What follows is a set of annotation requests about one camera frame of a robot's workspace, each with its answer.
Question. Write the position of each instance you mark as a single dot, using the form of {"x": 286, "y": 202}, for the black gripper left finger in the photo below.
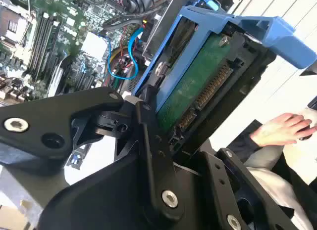
{"x": 29, "y": 108}

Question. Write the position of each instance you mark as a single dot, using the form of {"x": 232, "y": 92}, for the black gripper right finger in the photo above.
{"x": 223, "y": 190}

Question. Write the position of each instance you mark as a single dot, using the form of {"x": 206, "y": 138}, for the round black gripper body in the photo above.
{"x": 106, "y": 197}

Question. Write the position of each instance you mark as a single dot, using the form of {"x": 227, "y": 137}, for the small round black tool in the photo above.
{"x": 307, "y": 137}

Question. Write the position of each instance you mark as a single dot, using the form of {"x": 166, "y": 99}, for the hard disk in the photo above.
{"x": 188, "y": 96}

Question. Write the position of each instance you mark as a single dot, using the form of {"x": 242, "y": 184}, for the person's bare hand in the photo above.
{"x": 277, "y": 129}

